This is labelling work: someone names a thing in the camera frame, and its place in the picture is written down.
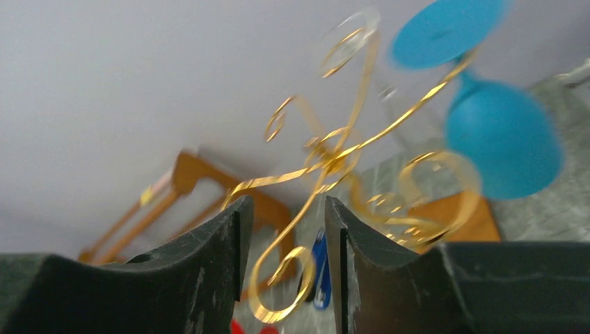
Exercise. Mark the blue hanging wine glass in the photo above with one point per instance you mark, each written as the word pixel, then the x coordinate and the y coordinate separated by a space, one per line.
pixel 501 129

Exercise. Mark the gold wire wine glass rack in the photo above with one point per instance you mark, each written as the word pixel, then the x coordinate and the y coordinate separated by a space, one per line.
pixel 330 156

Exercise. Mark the red plastic wine glass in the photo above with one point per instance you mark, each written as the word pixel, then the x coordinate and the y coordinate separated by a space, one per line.
pixel 237 328

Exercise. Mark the clear wine glass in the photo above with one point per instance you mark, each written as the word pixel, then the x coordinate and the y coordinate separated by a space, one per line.
pixel 356 39

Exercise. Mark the yellow pink eraser bar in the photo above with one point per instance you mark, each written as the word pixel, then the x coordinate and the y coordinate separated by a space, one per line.
pixel 151 192

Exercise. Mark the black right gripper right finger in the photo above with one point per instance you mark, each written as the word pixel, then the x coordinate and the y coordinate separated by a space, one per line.
pixel 379 286

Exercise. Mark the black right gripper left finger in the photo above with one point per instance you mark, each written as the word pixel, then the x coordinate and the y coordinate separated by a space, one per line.
pixel 188 285

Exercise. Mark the blue stapler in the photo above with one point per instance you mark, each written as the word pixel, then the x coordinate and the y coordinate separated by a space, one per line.
pixel 320 295

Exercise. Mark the wooden shelf rack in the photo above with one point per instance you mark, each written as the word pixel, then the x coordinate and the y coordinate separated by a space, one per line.
pixel 196 193

